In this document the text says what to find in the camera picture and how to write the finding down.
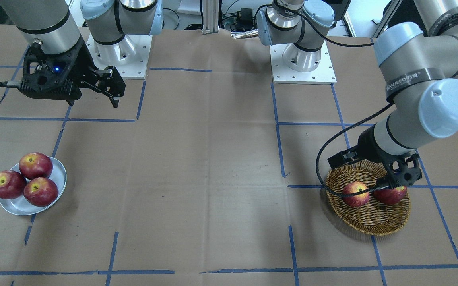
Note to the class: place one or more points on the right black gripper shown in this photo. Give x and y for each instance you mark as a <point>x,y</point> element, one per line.
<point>78,60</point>

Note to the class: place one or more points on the aluminium frame post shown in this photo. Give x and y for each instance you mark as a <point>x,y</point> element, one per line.
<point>210,12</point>

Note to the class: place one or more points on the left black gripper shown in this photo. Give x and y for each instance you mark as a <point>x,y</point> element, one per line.
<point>366,146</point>

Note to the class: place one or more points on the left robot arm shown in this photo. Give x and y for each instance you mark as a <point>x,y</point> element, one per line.
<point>420,68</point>

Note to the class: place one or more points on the red plate apple back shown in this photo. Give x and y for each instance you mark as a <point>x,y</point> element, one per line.
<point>34,165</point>

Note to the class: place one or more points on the red plate apple front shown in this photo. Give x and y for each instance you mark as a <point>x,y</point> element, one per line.
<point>41,192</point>

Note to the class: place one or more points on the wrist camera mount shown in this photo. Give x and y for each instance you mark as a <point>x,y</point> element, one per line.
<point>55,77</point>
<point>401,170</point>

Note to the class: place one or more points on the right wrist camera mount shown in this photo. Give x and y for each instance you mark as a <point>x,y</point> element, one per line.
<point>55,77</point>

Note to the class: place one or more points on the light blue plate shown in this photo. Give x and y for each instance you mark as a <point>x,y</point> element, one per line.
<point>20,206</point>

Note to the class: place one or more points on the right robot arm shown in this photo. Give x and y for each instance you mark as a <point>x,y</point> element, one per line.
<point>109,21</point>

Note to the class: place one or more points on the dark red basket apple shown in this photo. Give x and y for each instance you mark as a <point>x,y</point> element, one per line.
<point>390,196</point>

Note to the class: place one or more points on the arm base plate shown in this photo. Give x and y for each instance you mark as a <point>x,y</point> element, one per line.
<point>130,56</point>
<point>291,65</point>

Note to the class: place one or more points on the red plate apple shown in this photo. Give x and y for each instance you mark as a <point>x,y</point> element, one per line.
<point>41,192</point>
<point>34,165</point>
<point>12,184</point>

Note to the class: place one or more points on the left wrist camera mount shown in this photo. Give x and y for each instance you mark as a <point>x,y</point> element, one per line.
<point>401,170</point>

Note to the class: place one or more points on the woven wicker basket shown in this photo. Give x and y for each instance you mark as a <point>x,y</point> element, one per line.
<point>373,218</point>

